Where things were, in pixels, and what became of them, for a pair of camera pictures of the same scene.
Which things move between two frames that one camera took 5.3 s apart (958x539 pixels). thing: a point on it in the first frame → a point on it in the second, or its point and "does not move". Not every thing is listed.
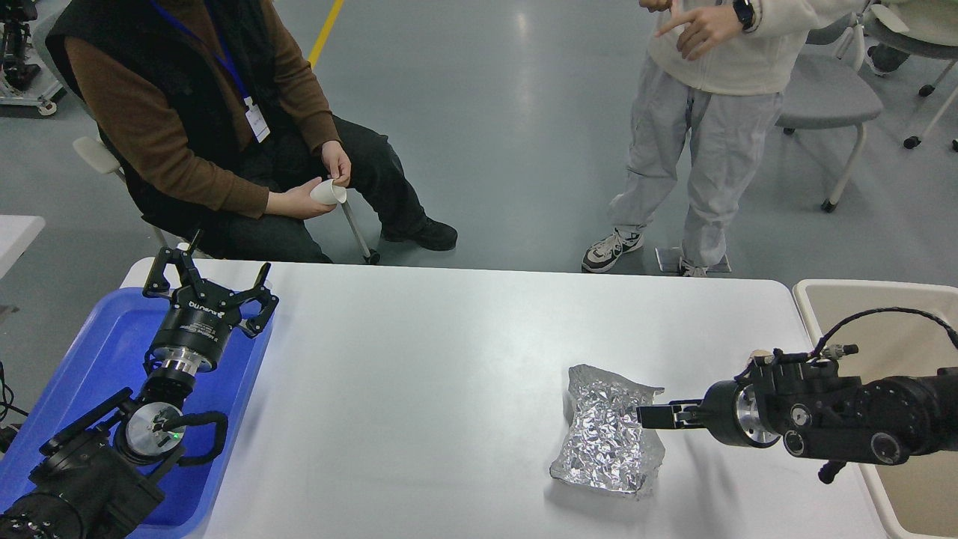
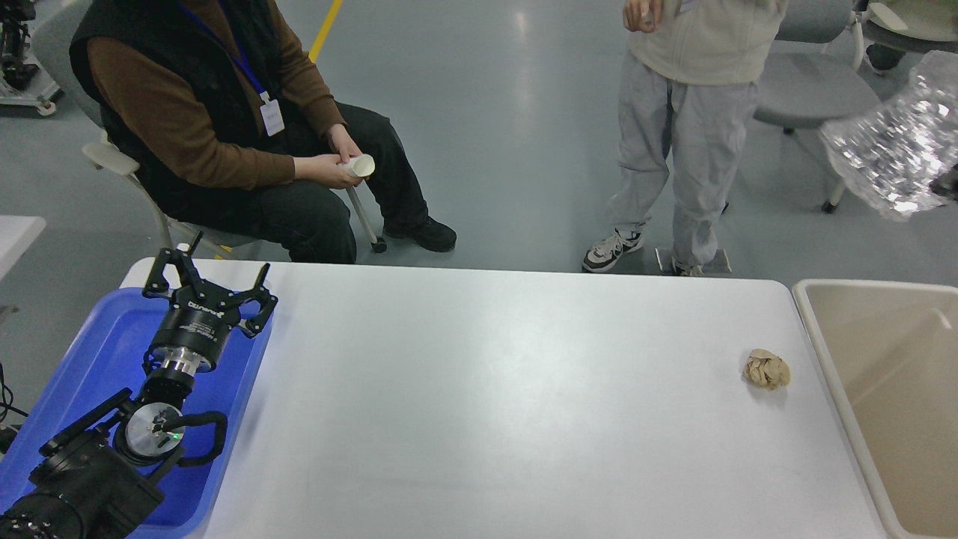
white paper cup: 325,192 → 361,165
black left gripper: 202,314 does not move
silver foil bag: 604,445 → 888,155
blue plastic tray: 105,356 does not move
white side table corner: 16,233 does not move
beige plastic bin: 920,497 does not move
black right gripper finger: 697,402 → 947,183
